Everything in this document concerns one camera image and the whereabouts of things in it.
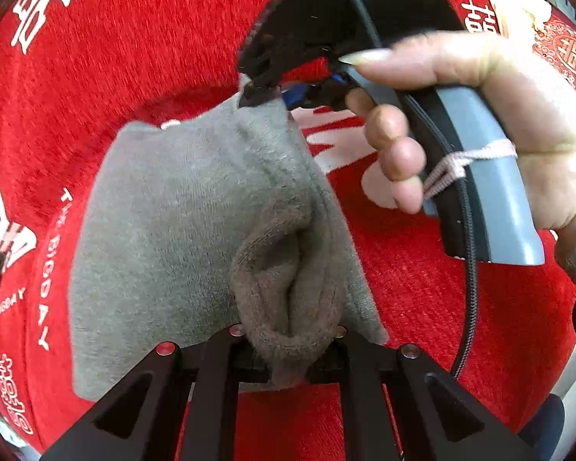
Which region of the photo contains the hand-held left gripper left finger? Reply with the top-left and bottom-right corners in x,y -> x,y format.
41,324 -> 270,461

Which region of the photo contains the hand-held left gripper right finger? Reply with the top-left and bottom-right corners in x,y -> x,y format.
307,324 -> 541,461

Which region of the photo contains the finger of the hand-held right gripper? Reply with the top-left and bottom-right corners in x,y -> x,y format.
237,22 -> 339,107
281,74 -> 361,112

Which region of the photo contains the grey-brown knit sweater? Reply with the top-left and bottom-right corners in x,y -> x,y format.
68,98 -> 389,401

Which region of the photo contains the person's right hand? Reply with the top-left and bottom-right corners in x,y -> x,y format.
338,30 -> 576,232

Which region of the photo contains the red printed blanket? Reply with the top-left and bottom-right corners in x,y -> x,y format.
0,0 -> 576,457

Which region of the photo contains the red embroidered cushion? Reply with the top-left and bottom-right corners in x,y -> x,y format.
530,10 -> 576,116

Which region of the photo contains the pink string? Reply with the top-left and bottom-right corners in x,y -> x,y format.
422,140 -> 517,201

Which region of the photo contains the black braided cable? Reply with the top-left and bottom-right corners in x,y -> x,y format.
317,0 -> 482,381

